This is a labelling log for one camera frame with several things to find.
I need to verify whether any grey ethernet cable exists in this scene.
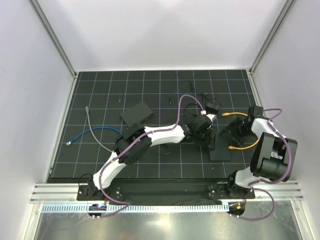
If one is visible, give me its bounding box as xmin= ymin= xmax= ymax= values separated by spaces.
xmin=84 ymin=106 xmax=116 ymax=152

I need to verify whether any yellow ethernet cable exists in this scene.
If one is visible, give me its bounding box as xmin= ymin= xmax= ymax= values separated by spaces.
xmin=221 ymin=111 xmax=261 ymax=151

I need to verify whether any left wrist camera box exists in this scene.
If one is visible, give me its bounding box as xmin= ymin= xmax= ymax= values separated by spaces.
xmin=200 ymin=110 xmax=217 ymax=124

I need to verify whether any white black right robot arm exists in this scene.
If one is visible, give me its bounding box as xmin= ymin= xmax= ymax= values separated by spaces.
xmin=219 ymin=117 xmax=298 ymax=198

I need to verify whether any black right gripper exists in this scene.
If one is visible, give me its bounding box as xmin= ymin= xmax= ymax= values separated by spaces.
xmin=220 ymin=116 xmax=254 ymax=147

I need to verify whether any blue ethernet cable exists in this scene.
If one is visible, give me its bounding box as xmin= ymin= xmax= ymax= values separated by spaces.
xmin=65 ymin=127 xmax=125 ymax=146

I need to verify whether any aluminium left frame post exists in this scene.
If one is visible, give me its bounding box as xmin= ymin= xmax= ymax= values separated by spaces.
xmin=28 ymin=0 xmax=77 ymax=79

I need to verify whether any white slotted cable duct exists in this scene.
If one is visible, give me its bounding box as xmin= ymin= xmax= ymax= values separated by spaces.
xmin=41 ymin=202 xmax=229 ymax=214

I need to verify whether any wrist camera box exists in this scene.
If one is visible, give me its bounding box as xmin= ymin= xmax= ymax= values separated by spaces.
xmin=200 ymin=110 xmax=217 ymax=124
xmin=247 ymin=105 xmax=264 ymax=121

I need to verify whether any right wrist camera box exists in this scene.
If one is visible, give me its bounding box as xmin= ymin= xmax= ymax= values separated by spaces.
xmin=247 ymin=105 xmax=264 ymax=121

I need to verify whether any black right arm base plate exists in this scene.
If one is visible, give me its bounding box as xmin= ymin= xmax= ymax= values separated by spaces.
xmin=208 ymin=182 xmax=256 ymax=200

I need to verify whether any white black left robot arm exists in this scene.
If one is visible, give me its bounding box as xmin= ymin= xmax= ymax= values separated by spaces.
xmin=88 ymin=111 xmax=217 ymax=200

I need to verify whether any black power adapter plug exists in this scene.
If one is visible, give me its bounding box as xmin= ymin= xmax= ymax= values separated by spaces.
xmin=205 ymin=101 xmax=220 ymax=114

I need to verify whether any black power cable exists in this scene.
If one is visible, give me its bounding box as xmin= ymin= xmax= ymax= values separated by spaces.
xmin=168 ymin=71 xmax=222 ymax=108

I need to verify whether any aluminium right frame post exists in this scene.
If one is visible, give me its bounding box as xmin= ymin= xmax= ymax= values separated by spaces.
xmin=249 ymin=0 xmax=296 ymax=75

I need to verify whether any aluminium frame post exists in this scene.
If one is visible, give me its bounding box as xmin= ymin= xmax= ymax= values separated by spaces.
xmin=28 ymin=0 xmax=77 ymax=79
xmin=249 ymin=0 xmax=296 ymax=75

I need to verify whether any aluminium front frame rail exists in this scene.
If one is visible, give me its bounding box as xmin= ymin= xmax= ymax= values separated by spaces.
xmin=30 ymin=178 xmax=304 ymax=206

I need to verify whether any black network switch box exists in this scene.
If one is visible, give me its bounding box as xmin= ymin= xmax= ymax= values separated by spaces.
xmin=120 ymin=101 xmax=153 ymax=128

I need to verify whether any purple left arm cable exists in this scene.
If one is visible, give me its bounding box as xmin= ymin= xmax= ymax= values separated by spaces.
xmin=97 ymin=94 xmax=207 ymax=218

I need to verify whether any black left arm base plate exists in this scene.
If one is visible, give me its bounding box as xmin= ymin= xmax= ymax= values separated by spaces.
xmin=76 ymin=185 xmax=122 ymax=201

